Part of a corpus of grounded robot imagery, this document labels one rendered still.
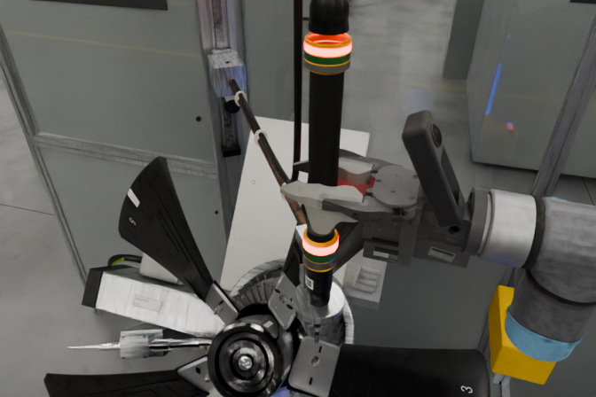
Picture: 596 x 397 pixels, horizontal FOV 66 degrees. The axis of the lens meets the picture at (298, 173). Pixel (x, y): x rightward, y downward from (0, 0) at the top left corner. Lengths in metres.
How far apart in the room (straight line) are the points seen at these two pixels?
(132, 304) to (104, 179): 0.91
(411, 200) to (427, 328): 1.31
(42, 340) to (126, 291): 1.57
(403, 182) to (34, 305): 2.38
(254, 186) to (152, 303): 0.31
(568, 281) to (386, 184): 0.20
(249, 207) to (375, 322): 0.92
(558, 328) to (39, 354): 2.23
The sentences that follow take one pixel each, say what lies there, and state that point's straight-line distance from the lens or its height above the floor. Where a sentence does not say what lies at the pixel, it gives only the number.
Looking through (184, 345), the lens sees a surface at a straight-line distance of 0.91.
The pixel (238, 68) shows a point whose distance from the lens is 1.05.
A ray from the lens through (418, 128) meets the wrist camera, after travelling 0.43.
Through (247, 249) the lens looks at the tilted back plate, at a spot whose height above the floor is 1.14.
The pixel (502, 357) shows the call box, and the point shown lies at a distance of 1.03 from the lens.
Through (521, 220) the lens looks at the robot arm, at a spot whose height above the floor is 1.55.
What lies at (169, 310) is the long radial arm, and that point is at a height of 1.11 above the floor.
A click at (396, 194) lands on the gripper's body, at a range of 0.48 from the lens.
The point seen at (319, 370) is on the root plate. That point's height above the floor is 1.19.
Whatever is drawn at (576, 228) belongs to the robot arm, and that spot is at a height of 1.55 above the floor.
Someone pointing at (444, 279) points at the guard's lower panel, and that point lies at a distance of 1.58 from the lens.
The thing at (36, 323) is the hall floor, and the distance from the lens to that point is 2.62.
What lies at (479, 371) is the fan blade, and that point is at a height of 1.19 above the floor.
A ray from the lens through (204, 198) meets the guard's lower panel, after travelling 1.62.
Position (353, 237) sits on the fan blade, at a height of 1.37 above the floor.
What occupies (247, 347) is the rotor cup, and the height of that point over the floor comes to 1.23.
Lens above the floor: 1.83
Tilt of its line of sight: 34 degrees down
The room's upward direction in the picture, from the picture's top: straight up
